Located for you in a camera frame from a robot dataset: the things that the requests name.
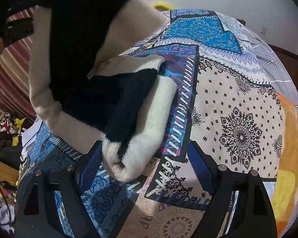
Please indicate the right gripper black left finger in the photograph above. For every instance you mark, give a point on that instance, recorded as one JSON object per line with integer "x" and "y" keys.
{"x": 38, "y": 216}

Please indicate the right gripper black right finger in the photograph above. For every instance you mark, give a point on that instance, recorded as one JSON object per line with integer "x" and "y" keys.
{"x": 239, "y": 205}

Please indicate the white and navy knit sweater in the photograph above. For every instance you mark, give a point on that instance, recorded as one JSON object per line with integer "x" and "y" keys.
{"x": 84, "y": 88}

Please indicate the orange yellow fleece blanket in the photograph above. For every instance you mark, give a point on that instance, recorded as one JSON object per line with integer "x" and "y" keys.
{"x": 285, "y": 195}

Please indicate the striped red beige curtain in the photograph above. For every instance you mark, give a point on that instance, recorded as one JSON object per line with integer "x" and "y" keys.
{"x": 14, "y": 85}

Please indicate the blue patchwork patterned bedspread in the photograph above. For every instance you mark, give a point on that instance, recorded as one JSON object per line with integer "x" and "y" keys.
{"x": 224, "y": 101}

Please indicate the grey checked bed sheet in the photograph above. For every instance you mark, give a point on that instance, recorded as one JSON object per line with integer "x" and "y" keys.
{"x": 266, "y": 57}

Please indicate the yellow curved headboard tube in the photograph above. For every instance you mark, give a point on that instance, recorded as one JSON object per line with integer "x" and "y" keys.
{"x": 162, "y": 6}

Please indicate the white wall socket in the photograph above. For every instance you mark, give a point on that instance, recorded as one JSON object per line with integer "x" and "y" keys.
{"x": 263, "y": 30}

